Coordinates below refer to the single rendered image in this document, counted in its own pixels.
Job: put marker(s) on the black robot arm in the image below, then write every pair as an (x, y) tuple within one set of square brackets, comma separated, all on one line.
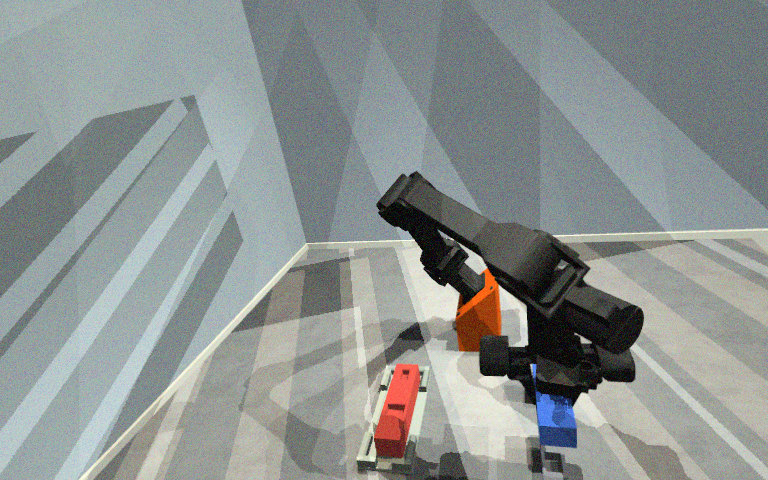
[(523, 262)]

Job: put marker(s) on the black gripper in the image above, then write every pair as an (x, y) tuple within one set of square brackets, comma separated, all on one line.
[(498, 359)]

